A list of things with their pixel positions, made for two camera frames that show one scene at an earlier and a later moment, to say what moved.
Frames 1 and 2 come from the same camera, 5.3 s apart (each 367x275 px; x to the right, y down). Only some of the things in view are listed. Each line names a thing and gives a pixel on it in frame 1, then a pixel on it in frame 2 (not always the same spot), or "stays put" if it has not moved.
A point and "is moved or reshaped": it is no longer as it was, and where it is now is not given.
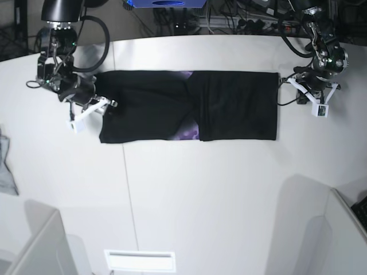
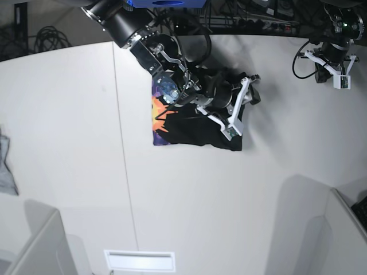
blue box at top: (168, 3) stays put
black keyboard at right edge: (360, 210) stays put
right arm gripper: (82, 92) -> (219, 91)
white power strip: (237, 22) stays put
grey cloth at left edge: (7, 184) stays put
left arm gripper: (312, 80) -> (332, 54)
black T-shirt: (155, 105) is moved or reshaped
